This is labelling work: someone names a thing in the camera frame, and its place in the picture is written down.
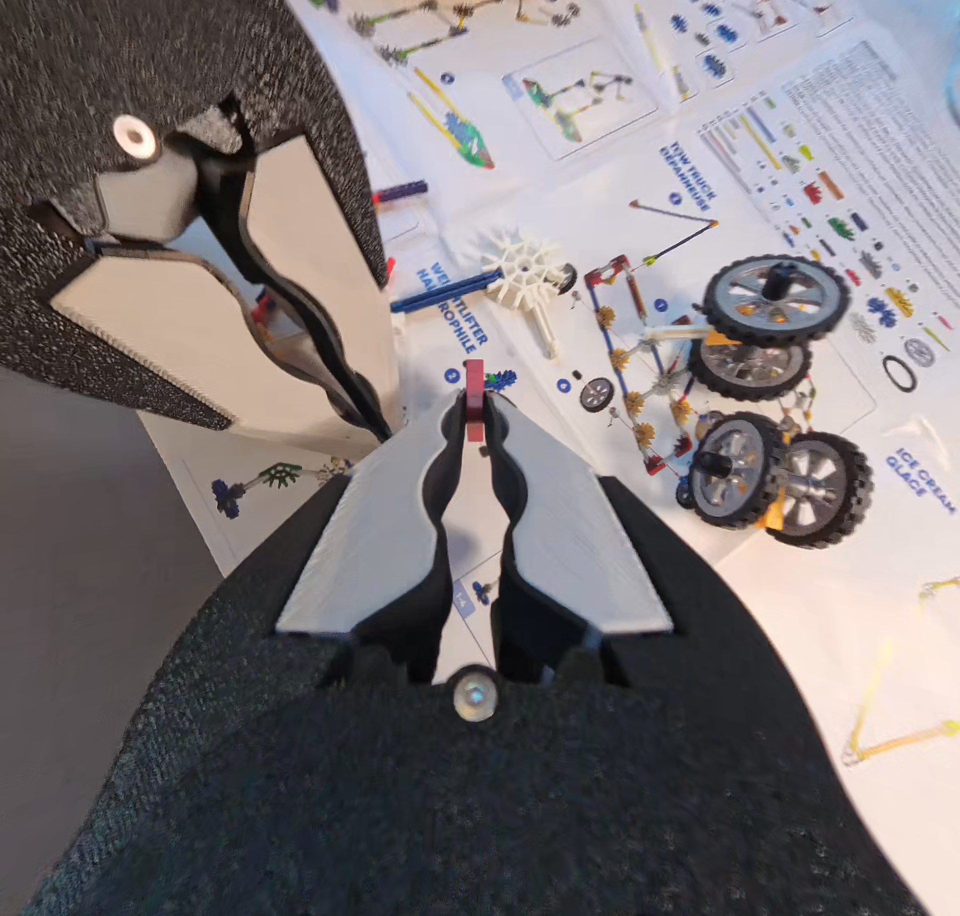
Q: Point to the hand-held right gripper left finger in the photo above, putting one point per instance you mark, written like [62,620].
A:
[375,548]

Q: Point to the purple connector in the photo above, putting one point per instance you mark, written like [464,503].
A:
[405,191]

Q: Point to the toy wheel pair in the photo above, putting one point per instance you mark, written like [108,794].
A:
[780,481]
[772,301]

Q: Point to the white snowflake connector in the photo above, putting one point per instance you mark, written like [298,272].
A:
[525,267]

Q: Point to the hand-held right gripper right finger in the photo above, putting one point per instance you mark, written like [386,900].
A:
[577,556]

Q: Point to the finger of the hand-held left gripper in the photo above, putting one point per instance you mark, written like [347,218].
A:
[172,308]
[315,218]

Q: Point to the white printed instruction sheet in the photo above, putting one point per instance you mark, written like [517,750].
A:
[787,631]

